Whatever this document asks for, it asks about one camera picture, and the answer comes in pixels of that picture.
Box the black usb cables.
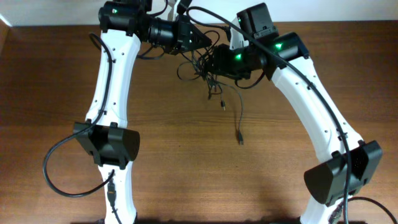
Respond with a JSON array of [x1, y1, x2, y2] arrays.
[[176, 30, 245, 146]]

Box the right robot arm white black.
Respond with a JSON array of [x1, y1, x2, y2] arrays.
[[213, 3, 382, 223]]

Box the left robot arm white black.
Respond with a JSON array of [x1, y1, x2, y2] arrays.
[[73, 1, 211, 223]]

